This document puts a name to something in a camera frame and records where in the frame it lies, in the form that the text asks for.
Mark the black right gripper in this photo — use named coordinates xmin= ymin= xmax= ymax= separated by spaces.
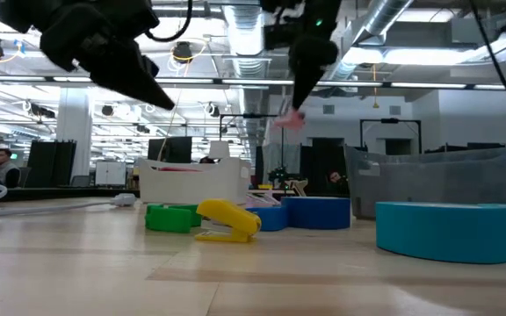
xmin=259 ymin=0 xmax=342 ymax=111

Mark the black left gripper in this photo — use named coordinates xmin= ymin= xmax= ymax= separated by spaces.
xmin=0 ymin=0 xmax=176 ymax=111

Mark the pink staple remover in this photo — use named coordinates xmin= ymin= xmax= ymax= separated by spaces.
xmin=273 ymin=109 xmax=307 ymax=132

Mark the pale translucent staple remover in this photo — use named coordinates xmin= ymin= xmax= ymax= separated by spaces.
xmin=244 ymin=189 xmax=283 ymax=208

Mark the dark blue tape roll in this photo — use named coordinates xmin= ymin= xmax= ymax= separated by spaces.
xmin=280 ymin=196 xmax=352 ymax=231

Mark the yellow staple remover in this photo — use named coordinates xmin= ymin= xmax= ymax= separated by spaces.
xmin=194 ymin=197 xmax=263 ymax=244

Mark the long ceiling light strip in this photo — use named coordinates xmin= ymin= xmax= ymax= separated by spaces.
xmin=0 ymin=75 xmax=506 ymax=91

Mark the black background monitor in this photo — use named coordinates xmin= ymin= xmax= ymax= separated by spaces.
xmin=147 ymin=136 xmax=192 ymax=164

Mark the white building column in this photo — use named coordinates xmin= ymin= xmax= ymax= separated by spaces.
xmin=55 ymin=90 xmax=92 ymax=185

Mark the white cabinet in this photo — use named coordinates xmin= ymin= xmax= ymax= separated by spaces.
xmin=94 ymin=161 xmax=127 ymax=186

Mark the white lampshade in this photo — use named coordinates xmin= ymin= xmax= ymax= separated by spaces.
xmin=208 ymin=140 xmax=231 ymax=160

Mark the person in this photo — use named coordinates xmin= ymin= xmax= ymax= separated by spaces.
xmin=0 ymin=147 xmax=21 ymax=189
xmin=328 ymin=170 xmax=349 ymax=197

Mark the black partition panel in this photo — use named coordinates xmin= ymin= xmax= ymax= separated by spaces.
xmin=24 ymin=140 xmax=77 ymax=189

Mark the white plastic bin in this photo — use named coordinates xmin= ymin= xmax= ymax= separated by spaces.
xmin=138 ymin=156 xmax=253 ymax=206

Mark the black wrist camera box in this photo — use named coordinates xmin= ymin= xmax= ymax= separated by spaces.
xmin=264 ymin=24 xmax=299 ymax=50

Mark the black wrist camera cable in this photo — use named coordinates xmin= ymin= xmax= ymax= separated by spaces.
xmin=145 ymin=0 xmax=192 ymax=44
xmin=470 ymin=0 xmax=506 ymax=131

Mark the silver ventilation duct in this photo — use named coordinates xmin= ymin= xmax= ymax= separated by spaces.
xmin=334 ymin=0 xmax=415 ymax=83
xmin=222 ymin=0 xmax=271 ymax=146

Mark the black stand frame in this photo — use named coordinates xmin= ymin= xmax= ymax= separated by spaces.
xmin=219 ymin=112 xmax=286 ymax=185
xmin=359 ymin=118 xmax=423 ymax=155

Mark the white power cable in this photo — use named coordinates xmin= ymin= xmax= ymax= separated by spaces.
xmin=0 ymin=160 xmax=138 ymax=219

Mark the black aluminium table frame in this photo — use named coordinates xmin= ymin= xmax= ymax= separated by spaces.
xmin=0 ymin=187 xmax=141 ymax=202

